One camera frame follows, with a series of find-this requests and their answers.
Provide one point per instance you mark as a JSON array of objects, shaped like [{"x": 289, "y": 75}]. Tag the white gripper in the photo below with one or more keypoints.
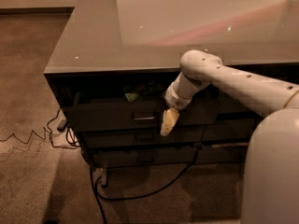
[{"x": 177, "y": 101}]

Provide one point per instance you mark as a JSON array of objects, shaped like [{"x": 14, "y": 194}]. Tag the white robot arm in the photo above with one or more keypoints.
[{"x": 271, "y": 175}]

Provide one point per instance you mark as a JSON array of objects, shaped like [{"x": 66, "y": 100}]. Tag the dark grey drawer cabinet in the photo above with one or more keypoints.
[{"x": 110, "y": 47}]

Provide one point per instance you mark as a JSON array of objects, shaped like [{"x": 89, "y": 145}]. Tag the green snack bag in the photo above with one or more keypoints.
[{"x": 132, "y": 96}]

